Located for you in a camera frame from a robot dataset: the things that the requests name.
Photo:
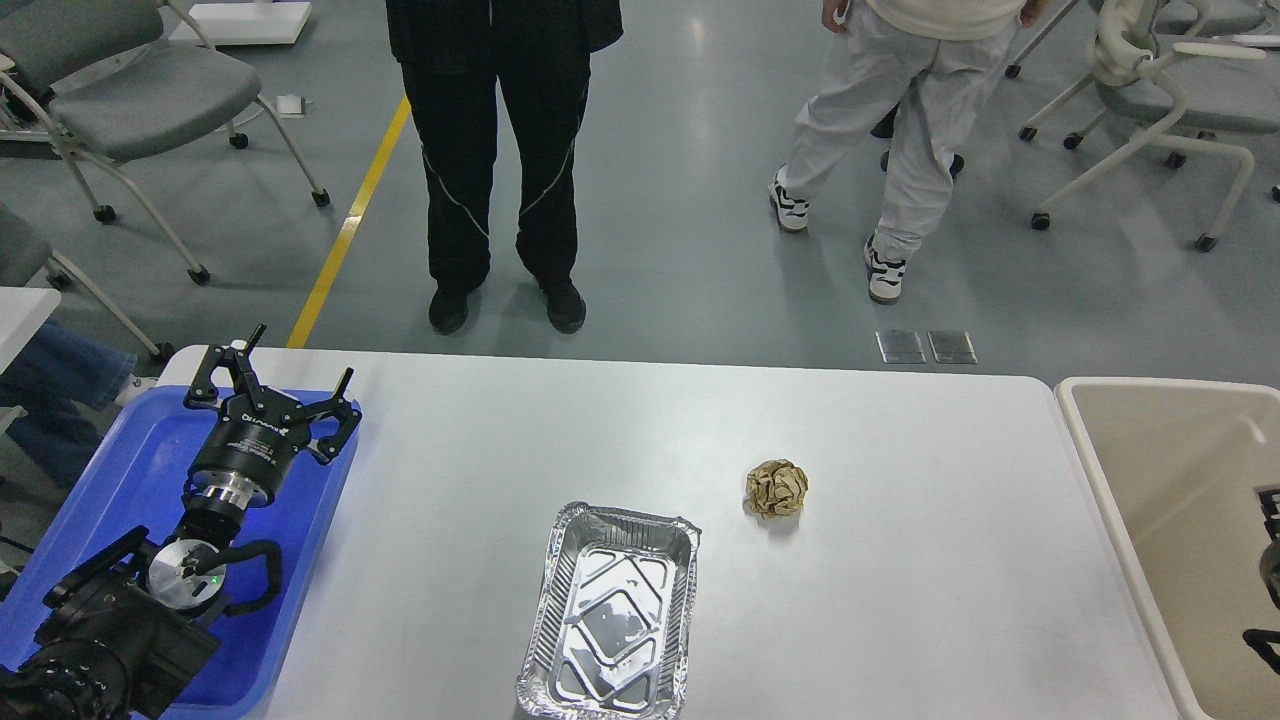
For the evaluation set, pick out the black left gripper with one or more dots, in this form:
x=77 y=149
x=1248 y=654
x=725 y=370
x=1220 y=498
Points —
x=254 y=452

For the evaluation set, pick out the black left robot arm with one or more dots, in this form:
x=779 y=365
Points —
x=170 y=583

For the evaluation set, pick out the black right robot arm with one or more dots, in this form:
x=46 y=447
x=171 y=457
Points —
x=1264 y=642

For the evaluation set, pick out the blue plastic tray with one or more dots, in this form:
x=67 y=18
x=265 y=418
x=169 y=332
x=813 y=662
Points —
x=136 y=479

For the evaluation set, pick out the seated person in jeans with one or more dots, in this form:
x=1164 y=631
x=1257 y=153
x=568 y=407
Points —
x=55 y=373

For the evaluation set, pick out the white table corner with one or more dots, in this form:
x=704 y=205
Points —
x=23 y=311

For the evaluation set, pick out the grey chair at left edge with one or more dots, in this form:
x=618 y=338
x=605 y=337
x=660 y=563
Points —
x=24 y=253

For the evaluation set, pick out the white platform base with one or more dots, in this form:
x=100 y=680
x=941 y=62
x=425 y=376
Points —
x=252 y=22

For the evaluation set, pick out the aluminium foil tray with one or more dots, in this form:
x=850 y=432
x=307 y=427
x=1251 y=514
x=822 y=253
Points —
x=612 y=631

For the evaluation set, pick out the crumpled brown paper ball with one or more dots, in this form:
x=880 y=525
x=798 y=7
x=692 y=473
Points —
x=776 y=489

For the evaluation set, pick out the metal floor outlet plate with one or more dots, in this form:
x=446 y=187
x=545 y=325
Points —
x=900 y=347
x=952 y=347

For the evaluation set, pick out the person in black shoes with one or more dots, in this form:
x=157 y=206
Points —
x=885 y=128

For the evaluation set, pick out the person in white clothes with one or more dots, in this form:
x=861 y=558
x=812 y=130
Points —
x=931 y=66

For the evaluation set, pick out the beige plastic bin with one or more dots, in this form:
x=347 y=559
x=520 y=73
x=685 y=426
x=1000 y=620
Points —
x=1177 y=468

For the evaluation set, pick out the white office chair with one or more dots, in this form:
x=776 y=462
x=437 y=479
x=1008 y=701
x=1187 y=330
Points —
x=1183 y=90

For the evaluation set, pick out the grey chair with white frame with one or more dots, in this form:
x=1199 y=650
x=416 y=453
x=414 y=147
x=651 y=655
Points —
x=107 y=86

